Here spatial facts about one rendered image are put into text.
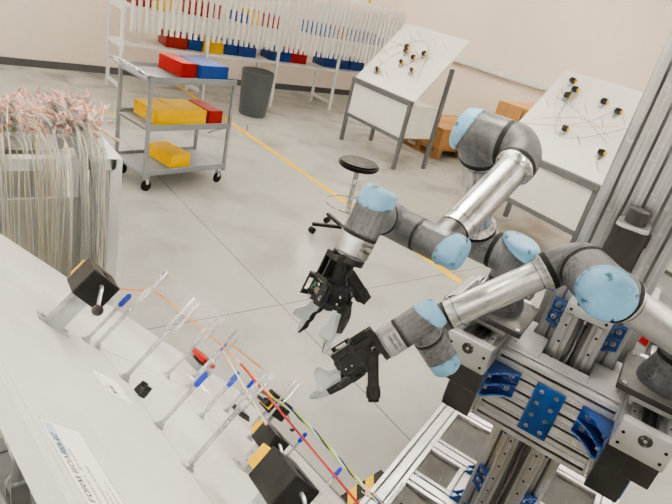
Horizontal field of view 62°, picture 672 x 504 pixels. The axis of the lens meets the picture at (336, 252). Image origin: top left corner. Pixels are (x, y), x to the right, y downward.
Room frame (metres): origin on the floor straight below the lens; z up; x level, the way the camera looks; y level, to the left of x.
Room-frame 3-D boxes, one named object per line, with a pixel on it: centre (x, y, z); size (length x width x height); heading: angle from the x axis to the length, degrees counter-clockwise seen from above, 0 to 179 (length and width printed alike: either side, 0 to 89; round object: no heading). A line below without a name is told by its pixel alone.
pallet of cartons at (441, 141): (8.64, -1.22, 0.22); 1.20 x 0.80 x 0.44; 134
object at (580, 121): (5.56, -1.99, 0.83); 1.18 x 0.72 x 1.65; 41
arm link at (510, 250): (1.57, -0.53, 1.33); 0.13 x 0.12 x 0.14; 57
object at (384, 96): (7.56, -0.32, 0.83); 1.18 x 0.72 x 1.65; 42
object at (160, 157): (4.78, 1.71, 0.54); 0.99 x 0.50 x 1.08; 143
